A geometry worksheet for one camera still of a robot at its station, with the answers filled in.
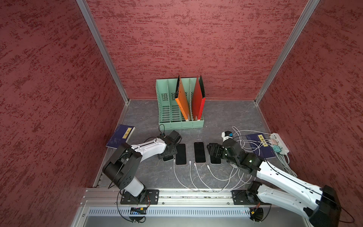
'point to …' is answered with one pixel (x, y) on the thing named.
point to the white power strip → (281, 143)
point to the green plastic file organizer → (170, 115)
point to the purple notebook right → (260, 144)
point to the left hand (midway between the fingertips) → (168, 155)
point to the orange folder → (181, 99)
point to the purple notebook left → (121, 135)
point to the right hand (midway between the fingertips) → (212, 150)
